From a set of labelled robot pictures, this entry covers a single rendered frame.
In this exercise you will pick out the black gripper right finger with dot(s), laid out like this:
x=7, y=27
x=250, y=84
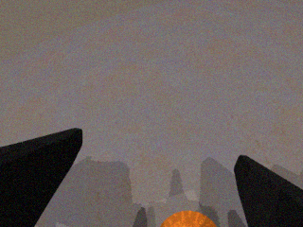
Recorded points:
x=267, y=199

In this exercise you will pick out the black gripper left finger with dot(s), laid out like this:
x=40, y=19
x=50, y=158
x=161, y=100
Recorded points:
x=30, y=173

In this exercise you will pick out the orange knob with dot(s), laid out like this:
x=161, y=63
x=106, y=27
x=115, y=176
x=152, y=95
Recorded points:
x=188, y=219

